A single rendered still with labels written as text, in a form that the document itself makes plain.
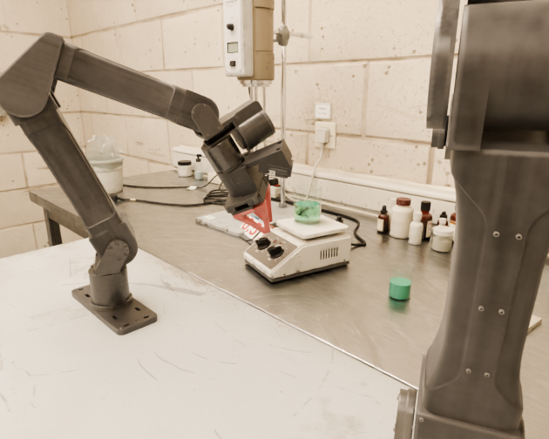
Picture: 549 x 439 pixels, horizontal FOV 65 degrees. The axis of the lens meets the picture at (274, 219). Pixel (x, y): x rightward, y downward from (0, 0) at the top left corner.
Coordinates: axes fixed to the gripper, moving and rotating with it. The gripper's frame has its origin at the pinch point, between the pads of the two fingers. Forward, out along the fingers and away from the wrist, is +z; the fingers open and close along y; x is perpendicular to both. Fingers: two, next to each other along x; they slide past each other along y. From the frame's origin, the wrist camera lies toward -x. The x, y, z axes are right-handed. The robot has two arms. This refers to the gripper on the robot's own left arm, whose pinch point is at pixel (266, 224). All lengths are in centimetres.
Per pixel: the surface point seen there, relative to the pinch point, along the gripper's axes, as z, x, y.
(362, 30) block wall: -10, -27, 69
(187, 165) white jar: 15, 61, 93
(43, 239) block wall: 38, 205, 132
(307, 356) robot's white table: 6.1, -7.6, -28.0
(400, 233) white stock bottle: 29.9, -20.0, 23.0
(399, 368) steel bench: 11.1, -19.4, -29.0
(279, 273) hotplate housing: 8.6, 0.9, -4.8
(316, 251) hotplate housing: 10.7, -5.9, 1.1
